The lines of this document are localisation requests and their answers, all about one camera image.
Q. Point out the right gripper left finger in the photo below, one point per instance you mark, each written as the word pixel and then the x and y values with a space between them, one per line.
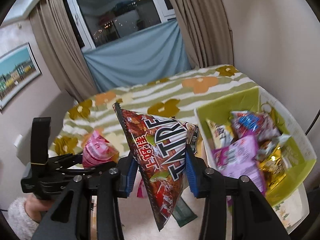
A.
pixel 70 215

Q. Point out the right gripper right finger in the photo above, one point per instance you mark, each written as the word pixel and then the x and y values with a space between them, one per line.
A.
pixel 252 215

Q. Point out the yellow Pillows snack bag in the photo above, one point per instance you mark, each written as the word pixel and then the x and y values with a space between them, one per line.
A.
pixel 273 169

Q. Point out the pink snack bag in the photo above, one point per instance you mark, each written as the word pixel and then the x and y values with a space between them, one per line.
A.
pixel 98 150

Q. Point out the purple snack bag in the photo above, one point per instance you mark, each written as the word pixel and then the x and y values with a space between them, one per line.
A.
pixel 239 159

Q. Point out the pink white small packet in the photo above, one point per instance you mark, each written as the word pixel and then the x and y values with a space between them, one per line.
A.
pixel 141 191

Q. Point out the red blue snack bag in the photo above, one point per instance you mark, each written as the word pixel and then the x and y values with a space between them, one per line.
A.
pixel 260 125

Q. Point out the red Tatire chips bag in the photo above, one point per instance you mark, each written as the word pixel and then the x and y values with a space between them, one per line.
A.
pixel 158 145

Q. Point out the left hand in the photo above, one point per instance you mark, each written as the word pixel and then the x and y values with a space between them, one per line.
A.
pixel 34 207

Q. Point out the floral white tablecloth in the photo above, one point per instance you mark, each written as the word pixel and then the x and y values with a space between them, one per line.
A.
pixel 138 222

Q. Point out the white fluffy sleeve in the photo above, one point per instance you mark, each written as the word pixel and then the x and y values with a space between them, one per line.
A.
pixel 21 223

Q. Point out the dark green flat packet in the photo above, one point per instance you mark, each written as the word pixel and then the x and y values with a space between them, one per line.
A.
pixel 183 213

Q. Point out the silver potato chips bag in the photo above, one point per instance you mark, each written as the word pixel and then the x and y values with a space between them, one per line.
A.
pixel 269 146

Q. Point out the green cardboard box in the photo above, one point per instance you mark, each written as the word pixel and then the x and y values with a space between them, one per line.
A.
pixel 286 159

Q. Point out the white yellow chips bag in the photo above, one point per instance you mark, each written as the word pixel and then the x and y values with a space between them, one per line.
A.
pixel 222 134

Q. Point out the framed landscape picture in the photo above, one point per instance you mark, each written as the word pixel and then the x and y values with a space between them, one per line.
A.
pixel 18 69

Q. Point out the beige curtain left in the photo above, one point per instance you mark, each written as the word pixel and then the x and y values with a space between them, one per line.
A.
pixel 60 50

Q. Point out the beige curtain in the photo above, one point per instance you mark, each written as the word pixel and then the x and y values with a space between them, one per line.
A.
pixel 205 31
pixel 60 50

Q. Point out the floral striped blanket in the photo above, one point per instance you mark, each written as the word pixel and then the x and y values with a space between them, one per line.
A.
pixel 176 96

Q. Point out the blue cloth curtain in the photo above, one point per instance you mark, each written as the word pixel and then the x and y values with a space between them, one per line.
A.
pixel 142 57

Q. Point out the window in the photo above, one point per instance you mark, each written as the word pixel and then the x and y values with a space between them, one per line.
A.
pixel 98 22

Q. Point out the beige curtain right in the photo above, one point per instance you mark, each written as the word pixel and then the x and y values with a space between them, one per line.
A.
pixel 205 31

